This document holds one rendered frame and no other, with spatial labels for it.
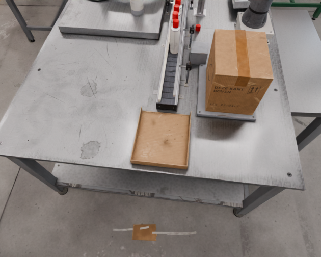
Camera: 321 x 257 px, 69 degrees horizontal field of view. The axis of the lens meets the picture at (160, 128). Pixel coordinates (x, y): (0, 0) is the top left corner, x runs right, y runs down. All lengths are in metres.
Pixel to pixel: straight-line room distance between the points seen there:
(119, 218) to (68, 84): 1.04
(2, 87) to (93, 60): 1.57
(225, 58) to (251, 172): 0.52
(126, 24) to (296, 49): 1.10
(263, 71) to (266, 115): 0.31
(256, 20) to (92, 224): 1.77
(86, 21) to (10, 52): 1.69
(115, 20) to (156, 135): 0.90
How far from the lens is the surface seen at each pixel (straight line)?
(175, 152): 1.11
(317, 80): 1.63
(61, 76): 1.52
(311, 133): 1.71
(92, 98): 1.35
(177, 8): 1.44
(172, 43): 1.40
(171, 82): 1.29
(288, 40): 1.81
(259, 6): 1.60
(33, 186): 2.19
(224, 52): 1.13
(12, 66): 3.12
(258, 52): 1.17
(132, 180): 1.72
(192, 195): 1.69
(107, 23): 1.72
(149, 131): 1.17
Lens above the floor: 1.85
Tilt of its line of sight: 59 degrees down
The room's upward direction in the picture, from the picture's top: 1 degrees counter-clockwise
